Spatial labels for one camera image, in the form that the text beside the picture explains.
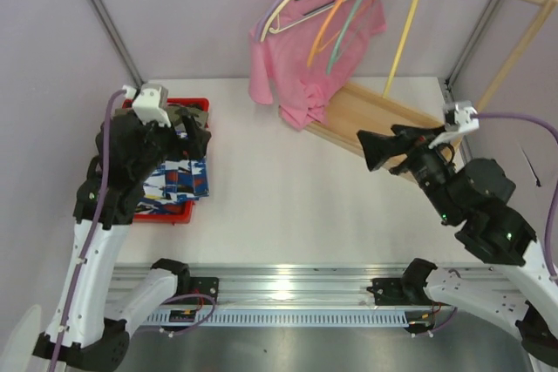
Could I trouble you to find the blue red white shorts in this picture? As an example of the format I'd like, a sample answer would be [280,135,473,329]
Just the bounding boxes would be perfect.
[136,159,209,215]

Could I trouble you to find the red plastic bin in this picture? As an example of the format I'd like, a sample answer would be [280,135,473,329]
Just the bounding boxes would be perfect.
[134,98,210,225]

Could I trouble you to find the green yellow camouflage trousers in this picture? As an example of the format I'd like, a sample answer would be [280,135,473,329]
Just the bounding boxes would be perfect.
[167,104,208,132]

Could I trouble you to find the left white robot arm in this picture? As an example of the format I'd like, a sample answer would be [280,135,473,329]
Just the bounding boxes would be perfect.
[33,109,211,371]

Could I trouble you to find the orange hanger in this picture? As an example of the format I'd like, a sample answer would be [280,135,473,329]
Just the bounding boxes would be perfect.
[307,0,391,69]

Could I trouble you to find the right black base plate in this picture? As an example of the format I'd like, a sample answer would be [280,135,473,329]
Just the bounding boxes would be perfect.
[366,277,414,307]

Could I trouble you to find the cream hanger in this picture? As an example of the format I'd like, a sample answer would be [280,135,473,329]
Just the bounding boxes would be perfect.
[252,0,385,51]
[382,0,419,98]

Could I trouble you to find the white slotted cable duct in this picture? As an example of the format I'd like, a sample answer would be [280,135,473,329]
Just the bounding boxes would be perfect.
[143,308,409,328]

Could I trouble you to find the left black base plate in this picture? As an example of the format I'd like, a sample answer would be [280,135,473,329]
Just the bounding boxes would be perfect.
[187,276,220,301]

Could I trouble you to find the aluminium mounting rail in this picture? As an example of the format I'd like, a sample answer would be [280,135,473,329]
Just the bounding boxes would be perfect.
[107,262,520,310]

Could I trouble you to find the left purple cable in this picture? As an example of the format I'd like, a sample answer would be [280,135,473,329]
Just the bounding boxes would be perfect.
[45,89,217,372]

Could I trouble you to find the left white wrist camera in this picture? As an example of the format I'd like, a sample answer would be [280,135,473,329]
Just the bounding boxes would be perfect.
[122,84,172,128]

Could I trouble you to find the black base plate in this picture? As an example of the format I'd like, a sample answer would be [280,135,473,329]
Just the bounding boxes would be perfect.
[187,276,220,301]
[366,277,414,307]

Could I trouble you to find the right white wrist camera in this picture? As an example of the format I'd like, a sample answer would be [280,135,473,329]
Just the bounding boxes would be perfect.
[429,101,480,149]

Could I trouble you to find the mint green hanger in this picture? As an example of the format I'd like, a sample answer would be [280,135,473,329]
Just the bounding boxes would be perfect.
[325,0,398,77]

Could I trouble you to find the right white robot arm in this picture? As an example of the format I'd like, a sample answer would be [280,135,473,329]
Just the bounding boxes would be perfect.
[357,125,557,367]

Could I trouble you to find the pink t-shirt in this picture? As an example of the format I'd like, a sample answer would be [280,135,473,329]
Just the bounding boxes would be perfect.
[248,4,387,130]

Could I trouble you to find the wooden clothes rack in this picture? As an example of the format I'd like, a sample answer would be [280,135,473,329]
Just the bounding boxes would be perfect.
[306,0,557,156]

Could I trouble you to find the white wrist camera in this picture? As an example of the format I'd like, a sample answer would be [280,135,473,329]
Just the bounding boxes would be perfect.
[429,101,480,149]
[122,84,172,128]

